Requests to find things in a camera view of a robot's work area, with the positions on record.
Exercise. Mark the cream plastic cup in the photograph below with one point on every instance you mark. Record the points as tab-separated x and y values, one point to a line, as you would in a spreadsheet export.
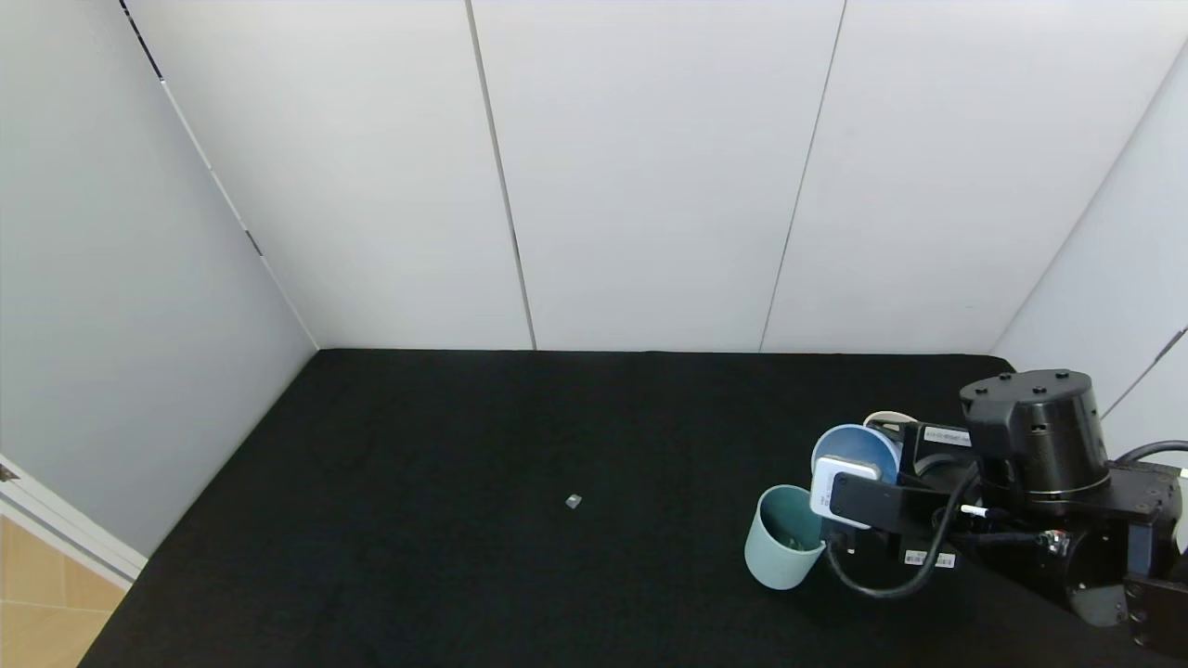
882	417

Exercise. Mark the small dark panel clip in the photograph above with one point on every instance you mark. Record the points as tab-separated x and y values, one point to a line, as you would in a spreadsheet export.
1171	343

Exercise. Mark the light blue plastic cup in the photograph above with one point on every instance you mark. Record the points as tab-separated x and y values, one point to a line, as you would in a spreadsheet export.
854	443

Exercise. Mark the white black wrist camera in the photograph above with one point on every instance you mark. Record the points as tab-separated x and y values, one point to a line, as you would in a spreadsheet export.
835	487

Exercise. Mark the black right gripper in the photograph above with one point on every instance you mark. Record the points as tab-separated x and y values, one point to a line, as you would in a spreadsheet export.
929	558

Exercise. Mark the teal plastic cup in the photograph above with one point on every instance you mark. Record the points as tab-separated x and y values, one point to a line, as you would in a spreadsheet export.
770	557

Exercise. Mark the black tablecloth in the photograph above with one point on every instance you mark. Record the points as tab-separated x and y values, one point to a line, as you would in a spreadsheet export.
418	464

